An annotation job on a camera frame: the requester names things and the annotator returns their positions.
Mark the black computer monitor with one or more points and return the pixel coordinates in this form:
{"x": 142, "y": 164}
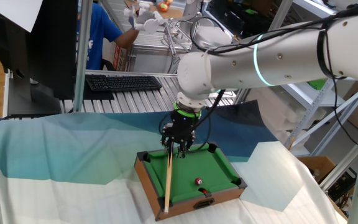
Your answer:
{"x": 51, "y": 46}

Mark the aluminium profile workbench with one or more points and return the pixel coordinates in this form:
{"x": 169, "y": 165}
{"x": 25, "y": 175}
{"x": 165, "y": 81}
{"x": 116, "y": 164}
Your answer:
{"x": 148, "y": 49}

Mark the black computer keyboard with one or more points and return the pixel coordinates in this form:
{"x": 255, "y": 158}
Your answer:
{"x": 123, "y": 83}

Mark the black office chair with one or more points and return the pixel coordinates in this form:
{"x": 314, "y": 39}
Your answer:
{"x": 107, "y": 65}

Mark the orange green toy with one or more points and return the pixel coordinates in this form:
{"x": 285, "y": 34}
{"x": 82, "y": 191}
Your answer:
{"x": 163, "y": 7}

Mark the white haptic teleoperation device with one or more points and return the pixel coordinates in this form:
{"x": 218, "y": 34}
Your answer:
{"x": 151, "y": 25}

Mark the flat cardboard sheet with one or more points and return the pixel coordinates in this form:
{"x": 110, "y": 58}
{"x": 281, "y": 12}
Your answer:
{"x": 172, "y": 14}

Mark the green plastic item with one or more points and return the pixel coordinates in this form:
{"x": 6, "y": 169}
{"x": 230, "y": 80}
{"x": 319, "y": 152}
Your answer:
{"x": 317, "y": 84}

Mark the black desk pad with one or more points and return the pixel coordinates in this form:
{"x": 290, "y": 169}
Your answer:
{"x": 98, "y": 95}

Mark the person in blue shirt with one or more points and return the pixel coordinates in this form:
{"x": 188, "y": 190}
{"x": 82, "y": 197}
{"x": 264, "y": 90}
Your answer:
{"x": 99, "y": 37}

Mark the black electronic device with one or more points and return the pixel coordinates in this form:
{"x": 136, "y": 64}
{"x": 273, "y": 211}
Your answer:
{"x": 342, "y": 185}

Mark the white foam packing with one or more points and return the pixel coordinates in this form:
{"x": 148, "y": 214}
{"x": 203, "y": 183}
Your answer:
{"x": 272, "y": 109}

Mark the blue white gradient tablecloth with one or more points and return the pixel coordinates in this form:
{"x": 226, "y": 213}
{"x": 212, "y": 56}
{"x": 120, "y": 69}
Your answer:
{"x": 73, "y": 149}

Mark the mini green felt pool table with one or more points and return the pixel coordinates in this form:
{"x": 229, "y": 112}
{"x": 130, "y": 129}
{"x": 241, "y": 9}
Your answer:
{"x": 185, "y": 174}

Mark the red white label sign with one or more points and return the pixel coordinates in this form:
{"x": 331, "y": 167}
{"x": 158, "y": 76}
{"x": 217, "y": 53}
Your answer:
{"x": 117, "y": 60}

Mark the dark red numbered pool ball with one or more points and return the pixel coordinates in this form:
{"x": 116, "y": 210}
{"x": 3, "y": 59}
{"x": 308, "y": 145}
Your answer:
{"x": 198, "y": 181}

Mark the open cardboard box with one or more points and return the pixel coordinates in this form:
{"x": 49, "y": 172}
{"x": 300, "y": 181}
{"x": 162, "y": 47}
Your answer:
{"x": 319, "y": 165}

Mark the bright red pool ball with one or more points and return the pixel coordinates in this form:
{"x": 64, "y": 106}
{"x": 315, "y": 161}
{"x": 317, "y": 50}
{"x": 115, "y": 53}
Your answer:
{"x": 204, "y": 191}

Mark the grey slotted metal shelf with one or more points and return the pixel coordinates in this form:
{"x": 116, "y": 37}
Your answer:
{"x": 309, "y": 99}

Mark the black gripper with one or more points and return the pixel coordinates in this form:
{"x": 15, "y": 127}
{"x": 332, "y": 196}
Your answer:
{"x": 183, "y": 122}

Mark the wooden pool cue black butt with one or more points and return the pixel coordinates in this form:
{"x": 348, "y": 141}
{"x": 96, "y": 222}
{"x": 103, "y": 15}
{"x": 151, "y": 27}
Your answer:
{"x": 168, "y": 180}

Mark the white paper sheet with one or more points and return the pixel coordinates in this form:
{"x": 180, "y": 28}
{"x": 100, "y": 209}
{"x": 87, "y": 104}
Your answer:
{"x": 14, "y": 12}

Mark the black equipment case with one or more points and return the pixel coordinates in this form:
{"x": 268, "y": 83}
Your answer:
{"x": 244, "y": 21}

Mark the person right hand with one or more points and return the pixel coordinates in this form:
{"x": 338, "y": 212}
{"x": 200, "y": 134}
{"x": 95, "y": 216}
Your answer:
{"x": 134, "y": 23}

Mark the person right forearm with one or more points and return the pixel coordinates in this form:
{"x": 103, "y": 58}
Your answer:
{"x": 126, "y": 39}

